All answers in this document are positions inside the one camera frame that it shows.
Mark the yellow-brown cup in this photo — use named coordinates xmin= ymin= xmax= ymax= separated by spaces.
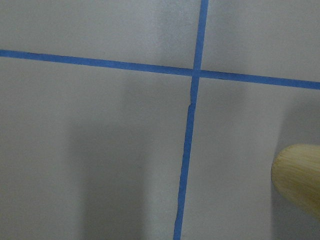
xmin=270 ymin=143 xmax=320 ymax=220

